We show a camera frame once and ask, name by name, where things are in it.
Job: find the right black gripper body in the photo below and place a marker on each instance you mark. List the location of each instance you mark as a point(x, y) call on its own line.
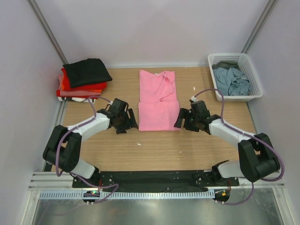
point(195, 118)

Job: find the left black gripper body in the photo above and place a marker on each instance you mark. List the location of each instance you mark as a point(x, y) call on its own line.
point(123, 118)

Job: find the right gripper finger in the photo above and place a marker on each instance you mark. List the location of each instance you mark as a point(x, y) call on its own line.
point(192, 125)
point(183, 113)

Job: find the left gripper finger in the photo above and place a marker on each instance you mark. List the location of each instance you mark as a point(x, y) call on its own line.
point(132, 120)
point(121, 131)

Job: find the pink t-shirt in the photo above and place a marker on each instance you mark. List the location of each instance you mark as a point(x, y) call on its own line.
point(158, 107)

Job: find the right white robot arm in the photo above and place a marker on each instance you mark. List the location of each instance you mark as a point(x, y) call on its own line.
point(257, 158)

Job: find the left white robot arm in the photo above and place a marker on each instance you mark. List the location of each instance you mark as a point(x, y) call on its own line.
point(64, 145)

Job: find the grey-blue crumpled t-shirt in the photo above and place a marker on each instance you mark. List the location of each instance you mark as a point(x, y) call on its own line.
point(232, 82)

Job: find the black folded t-shirt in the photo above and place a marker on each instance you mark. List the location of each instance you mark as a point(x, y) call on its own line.
point(87, 72)

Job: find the white plastic basket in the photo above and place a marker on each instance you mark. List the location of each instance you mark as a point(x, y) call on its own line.
point(246, 66)

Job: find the olive crumpled t-shirt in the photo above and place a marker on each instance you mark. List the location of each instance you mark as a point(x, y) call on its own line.
point(226, 65)

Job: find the red folded t-shirt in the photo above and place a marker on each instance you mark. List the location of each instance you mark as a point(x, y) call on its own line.
point(92, 87)

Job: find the white patterned folded t-shirt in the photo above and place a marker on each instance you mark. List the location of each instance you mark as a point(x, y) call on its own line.
point(77, 99)

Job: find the orange folded t-shirt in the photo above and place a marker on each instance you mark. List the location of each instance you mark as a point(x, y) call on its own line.
point(74, 93)

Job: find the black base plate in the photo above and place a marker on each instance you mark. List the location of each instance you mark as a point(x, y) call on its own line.
point(161, 181)

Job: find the white slotted cable duct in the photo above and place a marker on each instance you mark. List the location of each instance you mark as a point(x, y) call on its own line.
point(93, 195)

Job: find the right aluminium corner post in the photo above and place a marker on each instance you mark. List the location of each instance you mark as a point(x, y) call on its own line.
point(267, 10)

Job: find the aluminium corner post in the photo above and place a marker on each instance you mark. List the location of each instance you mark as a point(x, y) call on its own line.
point(267, 10)
point(44, 24)

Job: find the left aluminium corner post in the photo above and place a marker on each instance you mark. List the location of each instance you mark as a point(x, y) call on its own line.
point(44, 24)

